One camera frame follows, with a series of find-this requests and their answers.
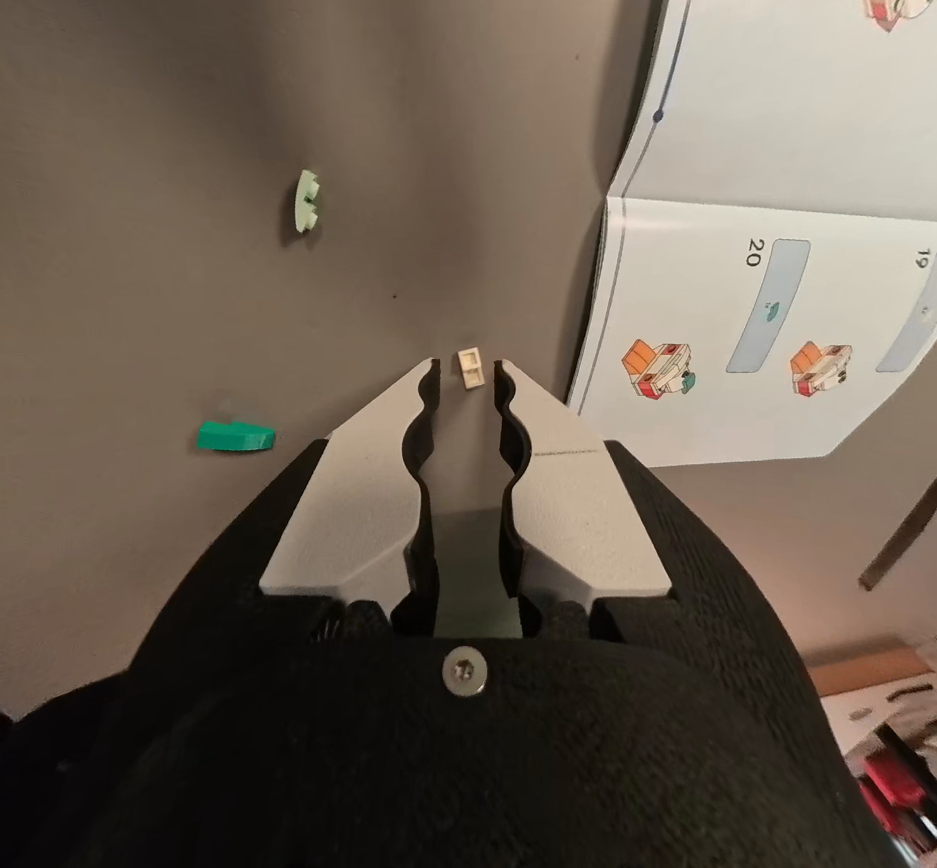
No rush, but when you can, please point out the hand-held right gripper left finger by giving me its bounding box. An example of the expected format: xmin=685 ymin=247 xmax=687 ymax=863
xmin=260 ymin=358 xmax=442 ymax=601

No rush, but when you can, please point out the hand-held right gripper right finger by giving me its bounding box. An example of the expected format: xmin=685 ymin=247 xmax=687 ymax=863
xmin=493 ymin=358 xmax=674 ymax=610

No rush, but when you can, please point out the green curved lego piece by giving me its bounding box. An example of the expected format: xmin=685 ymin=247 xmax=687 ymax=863
xmin=197 ymin=419 xmax=278 ymax=454

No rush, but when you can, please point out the pale green lego piece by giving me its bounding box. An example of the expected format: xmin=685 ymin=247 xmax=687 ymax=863
xmin=290 ymin=168 xmax=325 ymax=234

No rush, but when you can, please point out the open lego instruction booklet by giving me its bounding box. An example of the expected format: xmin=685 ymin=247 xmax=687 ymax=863
xmin=566 ymin=0 xmax=937 ymax=471

